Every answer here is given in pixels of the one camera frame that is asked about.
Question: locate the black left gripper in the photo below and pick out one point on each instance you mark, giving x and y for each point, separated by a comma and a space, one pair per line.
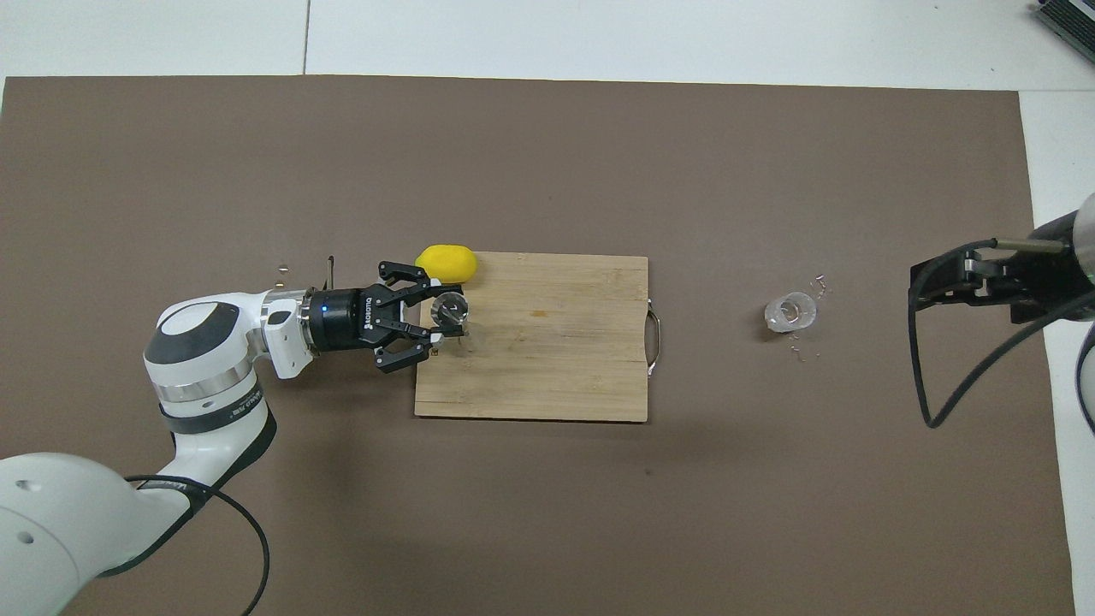
342, 321

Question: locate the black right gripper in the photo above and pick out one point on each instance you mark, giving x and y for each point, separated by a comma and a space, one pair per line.
1035, 274

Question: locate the steel jigger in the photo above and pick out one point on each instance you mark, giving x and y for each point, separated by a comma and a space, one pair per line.
449, 308

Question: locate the clear plastic cup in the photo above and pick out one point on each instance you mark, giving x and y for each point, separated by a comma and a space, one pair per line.
791, 312

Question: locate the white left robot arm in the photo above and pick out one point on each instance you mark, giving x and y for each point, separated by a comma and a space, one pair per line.
197, 376

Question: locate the yellow lemon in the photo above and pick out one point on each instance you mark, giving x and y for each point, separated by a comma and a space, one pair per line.
446, 261

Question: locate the wooden cutting board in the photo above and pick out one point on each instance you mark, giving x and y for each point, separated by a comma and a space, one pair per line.
547, 368

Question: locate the brown table mat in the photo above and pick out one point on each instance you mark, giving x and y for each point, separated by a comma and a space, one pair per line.
547, 513

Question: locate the grey ridged device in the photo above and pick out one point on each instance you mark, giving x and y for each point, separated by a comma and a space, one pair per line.
1069, 17

